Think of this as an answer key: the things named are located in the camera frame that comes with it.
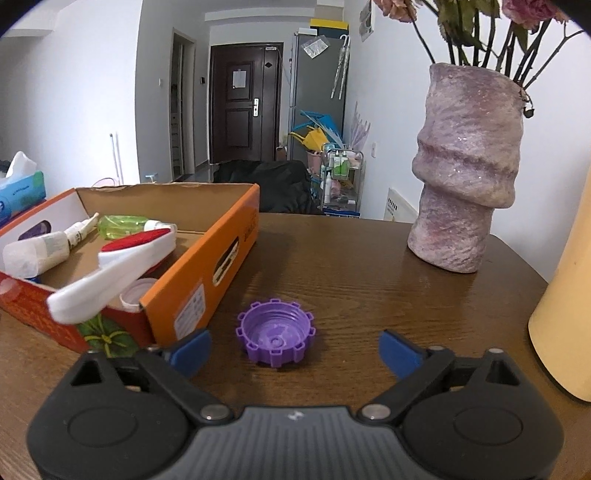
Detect white red lint brush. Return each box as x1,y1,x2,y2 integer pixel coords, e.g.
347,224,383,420
46,230,178,324

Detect red cardboard box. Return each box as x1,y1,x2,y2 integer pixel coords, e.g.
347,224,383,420
0,183,260,355

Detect purple bottle cap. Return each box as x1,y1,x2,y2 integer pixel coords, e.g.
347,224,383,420
236,298,317,368

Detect grey refrigerator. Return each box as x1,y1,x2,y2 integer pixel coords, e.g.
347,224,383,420
288,30,349,160

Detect black bag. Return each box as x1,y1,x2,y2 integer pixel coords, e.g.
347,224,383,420
213,160,324,215

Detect white bottle frosted cap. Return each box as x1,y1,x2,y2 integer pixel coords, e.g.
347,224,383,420
2,231,71,279

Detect white trolley cart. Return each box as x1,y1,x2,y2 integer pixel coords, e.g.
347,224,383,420
318,143,365,217

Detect white folded umbrella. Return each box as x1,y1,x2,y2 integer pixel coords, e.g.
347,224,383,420
330,34,352,100

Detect cream yellow container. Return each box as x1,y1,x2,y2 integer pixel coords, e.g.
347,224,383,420
527,173,591,402

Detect purple textured vase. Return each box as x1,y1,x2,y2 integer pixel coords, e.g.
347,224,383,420
407,62,527,274

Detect green spray bottle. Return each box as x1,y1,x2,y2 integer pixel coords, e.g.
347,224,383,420
97,214,178,241

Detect purple feather decoration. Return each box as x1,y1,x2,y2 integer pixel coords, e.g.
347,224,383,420
348,102,372,153

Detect blue plastic rack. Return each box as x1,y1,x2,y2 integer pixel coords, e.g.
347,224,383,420
293,110,345,146

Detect white nasal spray bottle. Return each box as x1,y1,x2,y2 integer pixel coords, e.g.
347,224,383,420
64,212,100,252

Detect blue tissue pack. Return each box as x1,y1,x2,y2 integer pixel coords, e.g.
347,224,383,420
0,151,48,227

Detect white round jar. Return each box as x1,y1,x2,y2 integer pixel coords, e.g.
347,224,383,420
119,278,161,311

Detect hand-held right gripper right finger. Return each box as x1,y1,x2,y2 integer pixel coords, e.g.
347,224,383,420
355,329,527,424

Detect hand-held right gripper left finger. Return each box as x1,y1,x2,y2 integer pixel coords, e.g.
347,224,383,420
69,329,235,425

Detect dark brown door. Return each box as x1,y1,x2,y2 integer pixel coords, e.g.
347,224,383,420
209,44,283,164

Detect dried roses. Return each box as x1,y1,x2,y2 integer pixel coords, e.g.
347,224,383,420
372,0,585,118

